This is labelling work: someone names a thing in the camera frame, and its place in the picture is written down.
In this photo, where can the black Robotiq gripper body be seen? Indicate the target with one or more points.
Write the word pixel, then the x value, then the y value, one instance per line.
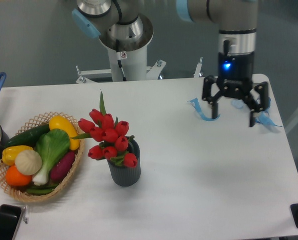
pixel 235 75

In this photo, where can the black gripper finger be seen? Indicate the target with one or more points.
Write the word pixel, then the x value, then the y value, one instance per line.
pixel 207 95
pixel 256 107

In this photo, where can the red tulip bouquet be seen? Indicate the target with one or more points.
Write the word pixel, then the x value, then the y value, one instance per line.
pixel 110 133

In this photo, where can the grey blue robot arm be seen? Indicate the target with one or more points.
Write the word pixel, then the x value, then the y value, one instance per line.
pixel 125 32

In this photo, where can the dark grey ribbed vase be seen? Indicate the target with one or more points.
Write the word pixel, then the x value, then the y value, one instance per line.
pixel 126 176

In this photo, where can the blue ribbon strip left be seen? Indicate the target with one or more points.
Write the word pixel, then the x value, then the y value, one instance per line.
pixel 195 103

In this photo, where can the blue ribbon strip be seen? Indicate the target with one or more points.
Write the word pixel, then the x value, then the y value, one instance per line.
pixel 195 103
pixel 263 118

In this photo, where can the blue ribbon strip right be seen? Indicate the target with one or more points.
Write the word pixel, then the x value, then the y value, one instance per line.
pixel 263 118

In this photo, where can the purple sweet potato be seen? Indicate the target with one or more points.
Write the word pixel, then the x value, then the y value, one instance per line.
pixel 61 169

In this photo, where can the green bok choy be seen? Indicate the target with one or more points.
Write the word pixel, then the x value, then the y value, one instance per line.
pixel 51 146

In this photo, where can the green cucumber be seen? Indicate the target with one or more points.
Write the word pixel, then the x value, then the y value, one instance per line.
pixel 28 137

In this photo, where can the green pea pods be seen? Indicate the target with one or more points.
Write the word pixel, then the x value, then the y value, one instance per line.
pixel 41 190

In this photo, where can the cream steamed bun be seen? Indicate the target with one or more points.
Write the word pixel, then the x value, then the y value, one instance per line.
pixel 28 162

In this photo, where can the yellow bell pepper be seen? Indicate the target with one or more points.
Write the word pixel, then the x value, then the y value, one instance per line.
pixel 9 154

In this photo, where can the orange fruit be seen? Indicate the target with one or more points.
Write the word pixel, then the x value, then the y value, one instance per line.
pixel 14 178

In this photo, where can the clear pen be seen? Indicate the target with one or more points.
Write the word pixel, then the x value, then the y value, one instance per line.
pixel 26 214

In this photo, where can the black smartphone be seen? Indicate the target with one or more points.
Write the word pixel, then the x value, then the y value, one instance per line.
pixel 9 221

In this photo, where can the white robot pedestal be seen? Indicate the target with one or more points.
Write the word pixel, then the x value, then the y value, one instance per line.
pixel 124 66

